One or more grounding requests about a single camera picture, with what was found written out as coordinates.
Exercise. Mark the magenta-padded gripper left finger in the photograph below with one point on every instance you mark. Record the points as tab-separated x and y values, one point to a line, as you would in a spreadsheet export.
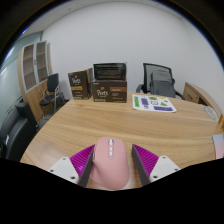
63	168

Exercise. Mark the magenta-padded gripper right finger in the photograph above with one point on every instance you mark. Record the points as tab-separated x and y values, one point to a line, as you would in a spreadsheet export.
163	167

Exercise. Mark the pink computer mouse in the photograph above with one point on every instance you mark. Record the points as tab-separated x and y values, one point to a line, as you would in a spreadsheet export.
110	166

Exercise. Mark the black leather armchair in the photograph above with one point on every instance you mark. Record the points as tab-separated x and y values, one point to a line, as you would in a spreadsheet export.
16	133

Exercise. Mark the printed white sticker sheet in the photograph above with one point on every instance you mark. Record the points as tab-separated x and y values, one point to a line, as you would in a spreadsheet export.
153	104

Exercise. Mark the wooden shelf cabinet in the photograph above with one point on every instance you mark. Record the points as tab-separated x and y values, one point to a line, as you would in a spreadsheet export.
33	96

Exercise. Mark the wooden side desk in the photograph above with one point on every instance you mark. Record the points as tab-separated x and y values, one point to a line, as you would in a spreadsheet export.
200	95

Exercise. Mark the grey backpack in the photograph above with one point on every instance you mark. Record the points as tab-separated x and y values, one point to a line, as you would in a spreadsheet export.
162	85

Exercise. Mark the tall brown coffee box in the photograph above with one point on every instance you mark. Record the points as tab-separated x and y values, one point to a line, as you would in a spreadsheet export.
78	85

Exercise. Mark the black visitor chair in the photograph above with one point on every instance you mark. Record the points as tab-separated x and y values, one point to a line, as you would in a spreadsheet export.
52	83

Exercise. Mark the wide brown coffee box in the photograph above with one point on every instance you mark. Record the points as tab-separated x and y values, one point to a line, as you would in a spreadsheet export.
110	91

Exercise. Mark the black mesh office chair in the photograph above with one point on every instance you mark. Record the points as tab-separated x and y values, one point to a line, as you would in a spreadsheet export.
148	71

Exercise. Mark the black cardboard box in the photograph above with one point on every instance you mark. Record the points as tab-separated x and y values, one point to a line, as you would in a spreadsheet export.
110	71

